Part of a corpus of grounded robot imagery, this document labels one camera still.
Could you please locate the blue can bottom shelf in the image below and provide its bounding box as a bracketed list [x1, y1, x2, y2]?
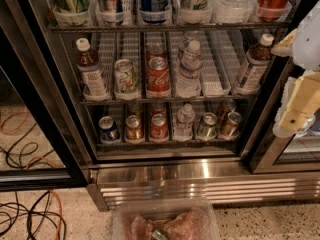
[98, 116, 120, 142]

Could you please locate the front right gold can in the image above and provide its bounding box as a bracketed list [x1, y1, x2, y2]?
[220, 111, 242, 137]

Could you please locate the white green soda can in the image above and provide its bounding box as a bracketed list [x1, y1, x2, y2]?
[114, 59, 138, 94]

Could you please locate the rear Coca-Cola can middle shelf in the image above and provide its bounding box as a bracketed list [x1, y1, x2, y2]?
[146, 43, 167, 61]

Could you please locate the gold can shelf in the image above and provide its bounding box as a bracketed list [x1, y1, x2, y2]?
[128, 103, 143, 118]
[126, 115, 144, 140]

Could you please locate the rear right gold can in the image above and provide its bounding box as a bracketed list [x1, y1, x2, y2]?
[216, 99, 236, 123]

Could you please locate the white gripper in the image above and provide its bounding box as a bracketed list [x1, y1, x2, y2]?
[271, 1, 320, 138]

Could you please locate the open glass fridge door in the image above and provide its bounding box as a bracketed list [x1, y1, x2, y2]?
[0, 0, 90, 191]

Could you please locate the front gold can bottom shelf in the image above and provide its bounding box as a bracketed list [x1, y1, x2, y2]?
[126, 115, 144, 140]

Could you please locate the rear red can bottom shelf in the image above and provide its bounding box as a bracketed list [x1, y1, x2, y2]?
[150, 102, 167, 115]

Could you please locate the front Coca-Cola can middle shelf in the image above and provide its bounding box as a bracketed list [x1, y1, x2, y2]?
[147, 57, 169, 92]

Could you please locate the rear water bottle middle shelf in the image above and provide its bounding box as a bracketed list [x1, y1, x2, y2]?
[177, 31, 198, 60]

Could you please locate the front water bottle middle shelf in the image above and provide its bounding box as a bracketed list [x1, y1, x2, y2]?
[176, 40, 202, 97]

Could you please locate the pink cloth in bin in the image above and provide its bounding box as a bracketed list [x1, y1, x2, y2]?
[126, 207, 213, 240]

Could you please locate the green object in bin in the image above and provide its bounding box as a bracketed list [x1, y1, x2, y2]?
[151, 229, 169, 240]

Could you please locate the rear gold can bottom shelf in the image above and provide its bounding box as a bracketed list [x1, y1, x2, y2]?
[128, 103, 143, 118]

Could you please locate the orange cable on floor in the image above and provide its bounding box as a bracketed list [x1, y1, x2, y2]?
[0, 108, 64, 240]

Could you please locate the iced tea bottle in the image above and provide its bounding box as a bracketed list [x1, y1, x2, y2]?
[237, 33, 274, 90]
[76, 38, 107, 97]

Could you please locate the clear plastic bin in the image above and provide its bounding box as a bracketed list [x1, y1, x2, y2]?
[112, 198, 220, 240]

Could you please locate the front red can bottom shelf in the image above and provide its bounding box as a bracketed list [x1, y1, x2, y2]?
[150, 114, 168, 140]

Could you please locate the right iced tea bottle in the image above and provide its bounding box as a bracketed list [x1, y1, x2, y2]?
[237, 33, 274, 90]

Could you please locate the green silver can bottom shelf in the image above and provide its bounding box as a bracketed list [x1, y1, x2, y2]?
[197, 112, 217, 138]

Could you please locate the left iced tea bottle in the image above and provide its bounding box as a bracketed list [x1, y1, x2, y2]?
[76, 38, 107, 97]

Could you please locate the water bottle bottom shelf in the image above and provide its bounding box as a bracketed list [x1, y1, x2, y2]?
[174, 103, 195, 141]

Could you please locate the stainless steel display fridge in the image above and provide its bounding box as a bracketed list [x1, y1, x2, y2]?
[19, 0, 320, 212]

